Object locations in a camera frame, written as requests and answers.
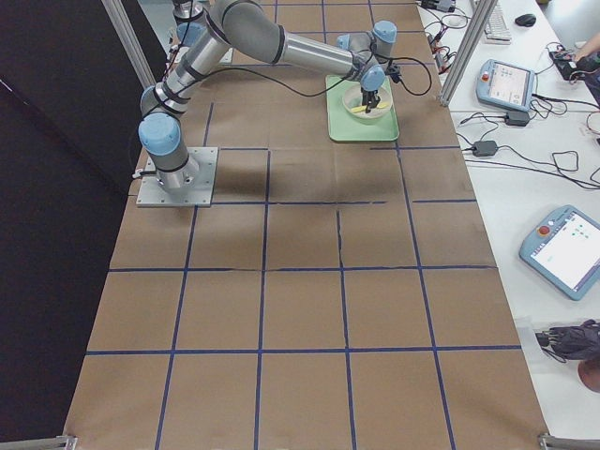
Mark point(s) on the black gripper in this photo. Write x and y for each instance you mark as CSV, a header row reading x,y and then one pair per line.
x,y
367,95

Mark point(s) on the yellow plastic fork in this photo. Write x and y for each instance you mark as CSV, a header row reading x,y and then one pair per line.
x,y
368,109

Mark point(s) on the white round plate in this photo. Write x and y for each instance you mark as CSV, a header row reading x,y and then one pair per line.
x,y
352,102

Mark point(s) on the light green tray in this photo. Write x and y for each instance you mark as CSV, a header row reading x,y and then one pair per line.
x,y
343,128

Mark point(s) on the black power adapter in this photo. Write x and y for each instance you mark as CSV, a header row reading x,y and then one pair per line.
x,y
483,149
517,119

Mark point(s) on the upper teach pendant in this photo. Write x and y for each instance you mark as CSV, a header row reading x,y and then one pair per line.
x,y
505,85

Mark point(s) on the teach pendant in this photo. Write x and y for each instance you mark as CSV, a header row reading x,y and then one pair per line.
x,y
564,249
505,85

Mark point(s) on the white keyboard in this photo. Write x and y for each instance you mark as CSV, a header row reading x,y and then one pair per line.
x,y
496,30

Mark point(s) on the black computer mouse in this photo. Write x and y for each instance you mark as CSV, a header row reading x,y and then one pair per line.
x,y
525,20

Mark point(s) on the lower teach pendant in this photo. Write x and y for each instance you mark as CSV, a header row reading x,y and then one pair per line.
x,y
564,249

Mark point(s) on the folded dark umbrella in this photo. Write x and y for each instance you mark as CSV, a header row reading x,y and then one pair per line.
x,y
566,343

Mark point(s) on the aluminium frame post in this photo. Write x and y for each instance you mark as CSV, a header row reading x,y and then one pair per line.
x,y
465,50

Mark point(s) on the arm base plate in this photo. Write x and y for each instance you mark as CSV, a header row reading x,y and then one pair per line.
x,y
227,58
193,185

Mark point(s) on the left side aluminium post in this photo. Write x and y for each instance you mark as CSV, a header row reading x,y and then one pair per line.
x,y
125,31

